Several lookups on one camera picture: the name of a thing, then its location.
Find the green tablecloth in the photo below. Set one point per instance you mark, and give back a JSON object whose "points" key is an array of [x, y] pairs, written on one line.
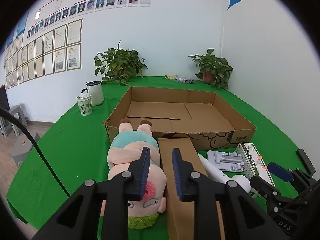
{"points": [[75, 142]]}

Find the white wall conduit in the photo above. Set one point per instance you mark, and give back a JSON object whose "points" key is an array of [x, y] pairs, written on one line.
{"points": [[222, 17]]}

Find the potted plant in red pot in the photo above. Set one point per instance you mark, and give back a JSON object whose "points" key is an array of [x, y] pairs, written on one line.
{"points": [[212, 66]]}

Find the white and green medicine box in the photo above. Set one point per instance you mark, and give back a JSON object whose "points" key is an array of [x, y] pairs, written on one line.
{"points": [[252, 160]]}

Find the large cardboard box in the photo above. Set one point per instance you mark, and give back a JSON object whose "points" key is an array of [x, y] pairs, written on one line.
{"points": [[200, 110]]}

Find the grey plastic stool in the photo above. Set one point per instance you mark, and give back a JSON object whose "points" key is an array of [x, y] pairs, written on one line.
{"points": [[18, 115], [5, 127]]}

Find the printed tissue packet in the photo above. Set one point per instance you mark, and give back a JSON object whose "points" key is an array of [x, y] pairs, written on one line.
{"points": [[185, 80]]}

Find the pink plush pig toy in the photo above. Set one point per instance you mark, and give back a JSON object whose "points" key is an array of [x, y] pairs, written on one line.
{"points": [[132, 150]]}

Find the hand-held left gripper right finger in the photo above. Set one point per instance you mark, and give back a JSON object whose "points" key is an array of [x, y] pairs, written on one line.
{"points": [[177, 175]]}

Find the leaf print paper cup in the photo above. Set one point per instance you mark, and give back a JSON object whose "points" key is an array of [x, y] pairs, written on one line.
{"points": [[84, 106]]}

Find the white hair dryer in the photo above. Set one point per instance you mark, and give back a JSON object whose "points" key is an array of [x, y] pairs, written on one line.
{"points": [[212, 170]]}

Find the yellow cloth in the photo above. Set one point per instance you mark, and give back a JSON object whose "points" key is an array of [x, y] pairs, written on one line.
{"points": [[171, 76]]}

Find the bushy green potted plant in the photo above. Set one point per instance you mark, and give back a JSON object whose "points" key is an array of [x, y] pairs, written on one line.
{"points": [[120, 62]]}

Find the group of framed certificates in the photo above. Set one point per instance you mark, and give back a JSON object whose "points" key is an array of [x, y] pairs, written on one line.
{"points": [[60, 55]]}

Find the grey stool with orange dot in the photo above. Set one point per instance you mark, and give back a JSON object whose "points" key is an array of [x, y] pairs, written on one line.
{"points": [[25, 150]]}

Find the white folding phone stand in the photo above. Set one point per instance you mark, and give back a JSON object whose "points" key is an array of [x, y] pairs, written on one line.
{"points": [[220, 158]]}

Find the narrow brown cardboard box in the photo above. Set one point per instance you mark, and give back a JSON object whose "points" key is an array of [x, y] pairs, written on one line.
{"points": [[175, 142]]}

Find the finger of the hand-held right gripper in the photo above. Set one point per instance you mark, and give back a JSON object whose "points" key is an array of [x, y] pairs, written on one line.
{"points": [[280, 171], [262, 186]]}

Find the black board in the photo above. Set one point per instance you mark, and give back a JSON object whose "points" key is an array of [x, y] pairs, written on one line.
{"points": [[3, 98]]}

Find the wall chart of portrait photos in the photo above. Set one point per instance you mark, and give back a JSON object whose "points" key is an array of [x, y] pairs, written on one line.
{"points": [[120, 0]]}

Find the blue wall poster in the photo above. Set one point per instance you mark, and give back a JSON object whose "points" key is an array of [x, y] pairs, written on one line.
{"points": [[9, 40], [22, 25]]}

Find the white kettle with black lid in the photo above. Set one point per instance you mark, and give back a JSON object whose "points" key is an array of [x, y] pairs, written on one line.
{"points": [[96, 95]]}

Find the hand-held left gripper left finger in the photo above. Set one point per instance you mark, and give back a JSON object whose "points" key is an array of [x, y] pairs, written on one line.
{"points": [[144, 172]]}

